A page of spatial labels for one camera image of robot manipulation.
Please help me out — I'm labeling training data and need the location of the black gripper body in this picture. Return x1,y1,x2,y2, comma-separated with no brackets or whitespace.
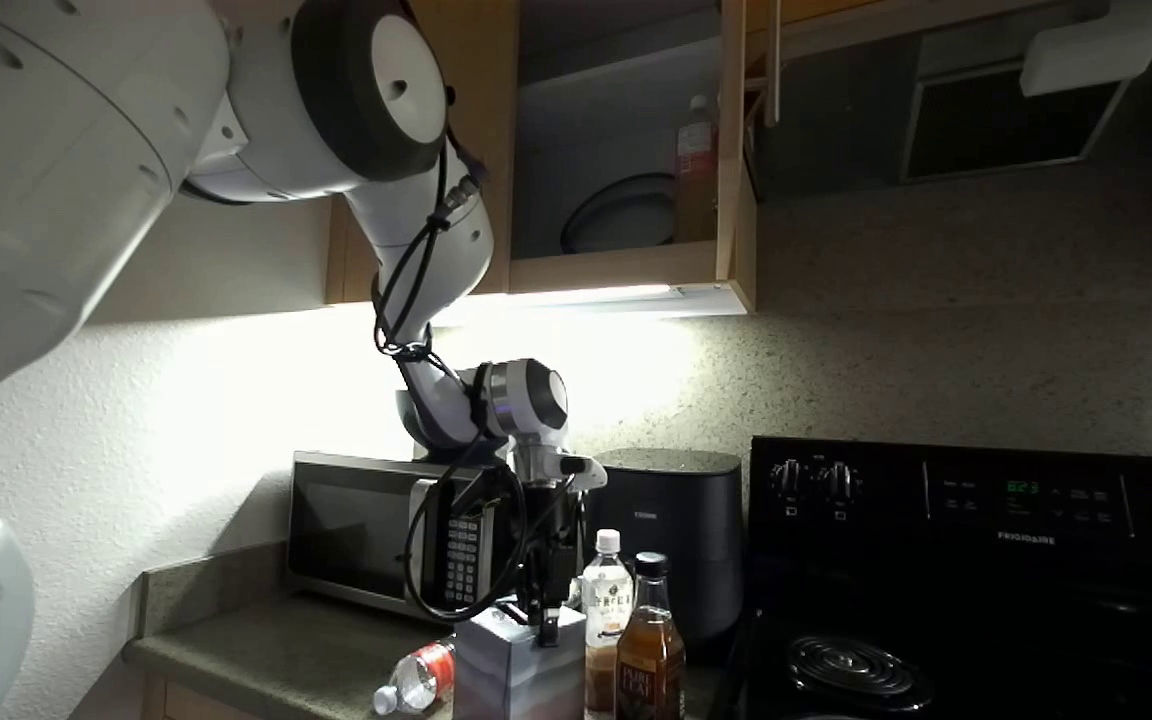
508,457,606,627

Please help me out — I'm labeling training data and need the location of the white grey box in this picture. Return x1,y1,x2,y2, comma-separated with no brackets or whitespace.
453,606,582,720

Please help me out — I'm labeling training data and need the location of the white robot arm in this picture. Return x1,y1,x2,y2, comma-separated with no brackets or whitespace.
0,0,582,496

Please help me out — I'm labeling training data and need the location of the bowl inside cabinet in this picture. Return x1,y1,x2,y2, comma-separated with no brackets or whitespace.
558,173,675,256

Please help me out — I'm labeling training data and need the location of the wooden upper cabinet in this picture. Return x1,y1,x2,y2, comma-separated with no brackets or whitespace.
325,0,1111,322

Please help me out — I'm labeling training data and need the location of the bottle inside cabinet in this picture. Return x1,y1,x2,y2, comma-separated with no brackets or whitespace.
675,97,710,240

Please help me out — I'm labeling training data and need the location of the white capped tea bottle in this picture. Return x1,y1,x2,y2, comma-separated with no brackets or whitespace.
578,527,630,720

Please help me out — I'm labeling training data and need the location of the stainless steel microwave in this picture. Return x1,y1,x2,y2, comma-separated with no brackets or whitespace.
287,454,516,617

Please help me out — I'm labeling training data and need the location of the black air fryer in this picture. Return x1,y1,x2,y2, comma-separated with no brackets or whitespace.
591,450,743,648

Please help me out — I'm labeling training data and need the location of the amber sauce bottle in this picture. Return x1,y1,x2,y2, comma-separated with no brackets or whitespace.
615,551,683,720

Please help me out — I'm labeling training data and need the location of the clear plastic bottle lying down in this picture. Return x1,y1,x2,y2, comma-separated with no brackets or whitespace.
370,639,455,717

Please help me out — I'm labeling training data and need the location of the black pan on stove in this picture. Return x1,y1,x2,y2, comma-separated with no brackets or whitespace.
782,633,936,720

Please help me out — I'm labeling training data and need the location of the black electric stove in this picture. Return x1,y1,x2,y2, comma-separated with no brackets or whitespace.
706,436,1152,720

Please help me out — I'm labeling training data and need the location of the white range hood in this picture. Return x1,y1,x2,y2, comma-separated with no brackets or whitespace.
766,0,1152,205

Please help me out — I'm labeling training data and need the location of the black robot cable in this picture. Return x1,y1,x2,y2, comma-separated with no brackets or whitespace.
366,131,569,633

